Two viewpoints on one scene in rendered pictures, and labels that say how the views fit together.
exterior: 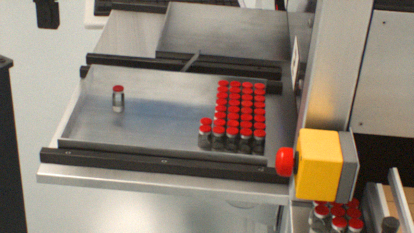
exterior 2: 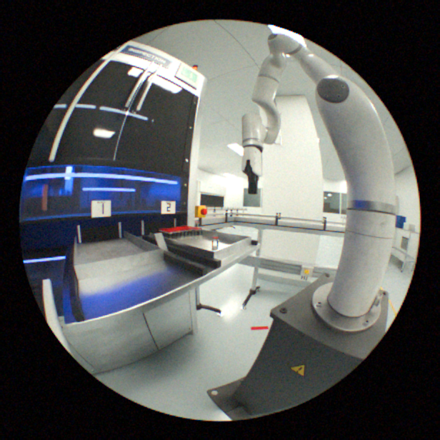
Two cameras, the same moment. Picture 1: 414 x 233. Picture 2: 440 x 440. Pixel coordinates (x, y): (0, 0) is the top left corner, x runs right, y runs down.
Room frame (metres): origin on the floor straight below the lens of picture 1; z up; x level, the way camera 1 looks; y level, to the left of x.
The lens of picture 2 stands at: (1.44, 0.42, 1.03)
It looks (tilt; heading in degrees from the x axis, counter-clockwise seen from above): 5 degrees down; 211
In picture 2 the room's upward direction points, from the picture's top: 2 degrees clockwise
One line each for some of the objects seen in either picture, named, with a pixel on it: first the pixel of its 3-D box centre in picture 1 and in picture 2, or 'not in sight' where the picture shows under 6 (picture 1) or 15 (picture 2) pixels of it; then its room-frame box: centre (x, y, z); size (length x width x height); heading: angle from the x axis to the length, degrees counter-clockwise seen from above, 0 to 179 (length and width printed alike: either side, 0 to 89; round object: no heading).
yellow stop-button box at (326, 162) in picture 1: (322, 165); (198, 211); (0.73, -0.17, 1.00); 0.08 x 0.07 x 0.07; 88
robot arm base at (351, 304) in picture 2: not in sight; (363, 263); (1.18, 0.57, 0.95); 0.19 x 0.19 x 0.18
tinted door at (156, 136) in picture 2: not in sight; (165, 116); (1.06, -0.17, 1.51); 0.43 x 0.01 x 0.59; 178
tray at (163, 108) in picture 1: (171, 114); (198, 239); (0.99, 0.05, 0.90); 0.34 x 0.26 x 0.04; 88
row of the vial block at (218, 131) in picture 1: (220, 115); (183, 234); (0.98, -0.04, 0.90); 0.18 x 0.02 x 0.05; 177
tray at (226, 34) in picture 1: (239, 37); (107, 246); (1.32, -0.08, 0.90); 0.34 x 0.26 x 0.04; 88
